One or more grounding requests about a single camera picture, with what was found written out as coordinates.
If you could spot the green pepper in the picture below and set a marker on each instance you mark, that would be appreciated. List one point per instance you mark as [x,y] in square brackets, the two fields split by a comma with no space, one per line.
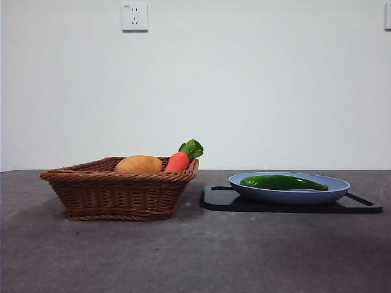
[275,182]

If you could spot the blue round plate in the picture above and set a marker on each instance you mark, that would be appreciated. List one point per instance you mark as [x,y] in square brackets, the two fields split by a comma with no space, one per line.
[290,196]

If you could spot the orange carrot with green leaves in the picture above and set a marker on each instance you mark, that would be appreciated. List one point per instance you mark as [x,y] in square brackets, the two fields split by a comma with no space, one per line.
[178,161]

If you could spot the yellow-brown potato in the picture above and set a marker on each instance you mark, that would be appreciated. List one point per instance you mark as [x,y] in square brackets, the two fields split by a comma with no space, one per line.
[139,164]

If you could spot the black flat tray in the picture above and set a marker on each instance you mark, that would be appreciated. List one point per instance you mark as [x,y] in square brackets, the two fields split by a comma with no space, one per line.
[220,203]

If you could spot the brown wicker basket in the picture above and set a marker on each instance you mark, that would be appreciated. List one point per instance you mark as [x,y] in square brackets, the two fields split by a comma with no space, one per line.
[122,195]

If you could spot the white wall socket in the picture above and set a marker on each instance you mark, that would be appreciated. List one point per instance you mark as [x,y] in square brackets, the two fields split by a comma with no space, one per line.
[135,17]

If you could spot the white wall plate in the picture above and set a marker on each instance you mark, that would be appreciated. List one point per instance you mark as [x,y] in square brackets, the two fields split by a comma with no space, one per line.
[388,16]

